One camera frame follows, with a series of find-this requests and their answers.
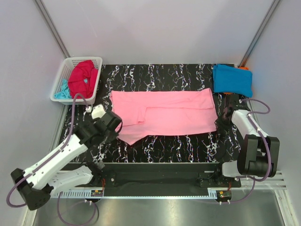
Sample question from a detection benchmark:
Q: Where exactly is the pink t-shirt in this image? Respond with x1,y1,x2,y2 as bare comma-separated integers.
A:
110,88,217,145

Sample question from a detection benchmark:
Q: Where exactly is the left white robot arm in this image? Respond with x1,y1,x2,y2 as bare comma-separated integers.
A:
11,112,122,210

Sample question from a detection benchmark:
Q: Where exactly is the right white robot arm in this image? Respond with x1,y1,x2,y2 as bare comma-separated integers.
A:
213,94,280,187

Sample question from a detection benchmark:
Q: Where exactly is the folded blue t-shirt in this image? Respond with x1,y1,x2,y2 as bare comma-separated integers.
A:
213,65,253,97

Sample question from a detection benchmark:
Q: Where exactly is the folded orange t-shirt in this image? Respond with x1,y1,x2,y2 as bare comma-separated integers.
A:
222,67,253,97

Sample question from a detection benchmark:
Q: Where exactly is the light blue garment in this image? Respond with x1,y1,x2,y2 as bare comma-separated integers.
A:
54,79,71,99

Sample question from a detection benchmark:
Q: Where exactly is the red t-shirt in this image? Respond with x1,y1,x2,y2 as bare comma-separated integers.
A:
68,60,98,99

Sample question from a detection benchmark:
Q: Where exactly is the black marble pattern mat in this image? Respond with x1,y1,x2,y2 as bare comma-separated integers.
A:
63,63,262,163

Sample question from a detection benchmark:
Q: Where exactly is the white plastic laundry basket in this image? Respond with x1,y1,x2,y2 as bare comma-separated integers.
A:
50,56,103,105

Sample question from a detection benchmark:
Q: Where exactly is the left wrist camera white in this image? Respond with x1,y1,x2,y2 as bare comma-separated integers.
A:
86,104,106,119

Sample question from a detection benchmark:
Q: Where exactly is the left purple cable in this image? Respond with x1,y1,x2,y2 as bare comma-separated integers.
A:
6,93,101,226

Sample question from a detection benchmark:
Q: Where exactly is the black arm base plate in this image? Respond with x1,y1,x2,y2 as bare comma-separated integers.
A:
74,162,242,196

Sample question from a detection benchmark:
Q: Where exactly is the aluminium frame rail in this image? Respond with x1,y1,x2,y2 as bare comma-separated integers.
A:
31,171,288,200

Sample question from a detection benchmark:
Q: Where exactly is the right aluminium corner post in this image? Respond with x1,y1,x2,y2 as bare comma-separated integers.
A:
238,0,282,67

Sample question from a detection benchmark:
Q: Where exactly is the aluminium corner post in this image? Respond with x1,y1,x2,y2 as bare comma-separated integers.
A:
238,0,282,67
33,0,71,58

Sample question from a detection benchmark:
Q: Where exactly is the left aluminium corner post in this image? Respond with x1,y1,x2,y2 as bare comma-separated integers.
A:
33,0,71,58

